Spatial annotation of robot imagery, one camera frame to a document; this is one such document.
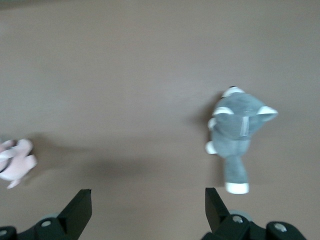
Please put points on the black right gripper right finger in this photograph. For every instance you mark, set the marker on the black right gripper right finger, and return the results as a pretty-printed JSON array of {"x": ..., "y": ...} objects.
[{"x": 220, "y": 220}]

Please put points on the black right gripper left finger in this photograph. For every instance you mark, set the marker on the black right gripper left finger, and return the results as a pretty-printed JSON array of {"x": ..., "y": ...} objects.
[{"x": 72, "y": 215}]

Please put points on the pale pink puppy plush toy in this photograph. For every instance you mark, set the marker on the pale pink puppy plush toy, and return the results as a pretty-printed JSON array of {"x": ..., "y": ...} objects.
[{"x": 17, "y": 160}]

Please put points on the grey husky plush toy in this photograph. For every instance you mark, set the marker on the grey husky plush toy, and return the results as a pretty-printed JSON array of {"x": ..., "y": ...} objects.
[{"x": 235, "y": 130}]

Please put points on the brown table cover sheet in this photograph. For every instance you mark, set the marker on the brown table cover sheet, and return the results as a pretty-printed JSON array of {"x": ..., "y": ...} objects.
[{"x": 125, "y": 75}]

